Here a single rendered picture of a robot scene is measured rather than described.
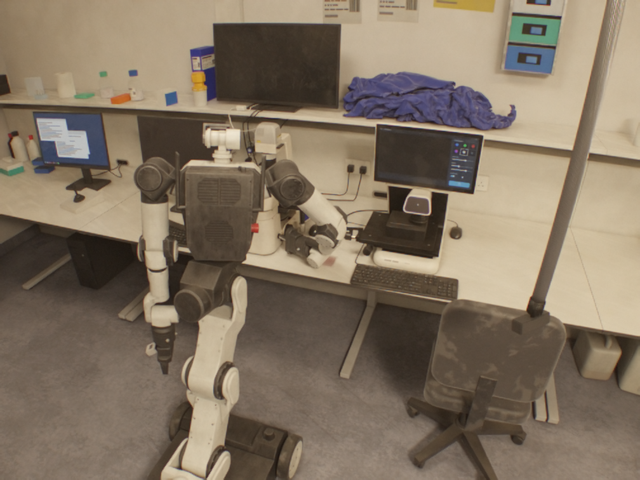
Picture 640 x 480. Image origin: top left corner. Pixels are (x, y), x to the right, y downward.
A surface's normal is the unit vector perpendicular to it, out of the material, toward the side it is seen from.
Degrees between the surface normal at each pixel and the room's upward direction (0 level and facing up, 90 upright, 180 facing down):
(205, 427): 55
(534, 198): 90
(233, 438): 0
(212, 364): 40
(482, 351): 90
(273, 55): 86
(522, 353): 90
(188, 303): 77
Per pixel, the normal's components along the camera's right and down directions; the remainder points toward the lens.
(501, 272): 0.00, -0.87
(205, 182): 0.18, 0.30
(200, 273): -0.17, -0.49
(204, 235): 0.15, 0.54
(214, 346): -0.25, -0.12
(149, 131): -0.32, 0.41
